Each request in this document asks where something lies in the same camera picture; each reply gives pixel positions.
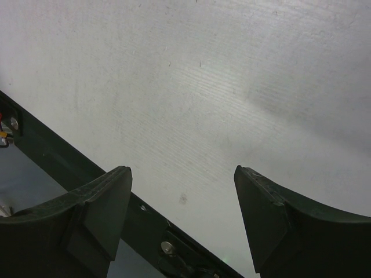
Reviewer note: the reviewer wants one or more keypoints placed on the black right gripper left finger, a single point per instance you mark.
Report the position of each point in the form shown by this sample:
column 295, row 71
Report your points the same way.
column 73, row 235

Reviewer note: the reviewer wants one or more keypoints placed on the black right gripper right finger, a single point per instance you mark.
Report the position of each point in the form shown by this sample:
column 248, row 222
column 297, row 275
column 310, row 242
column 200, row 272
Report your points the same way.
column 291, row 235

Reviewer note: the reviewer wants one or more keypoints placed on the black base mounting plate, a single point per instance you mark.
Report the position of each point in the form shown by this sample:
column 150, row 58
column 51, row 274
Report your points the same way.
column 148, row 236

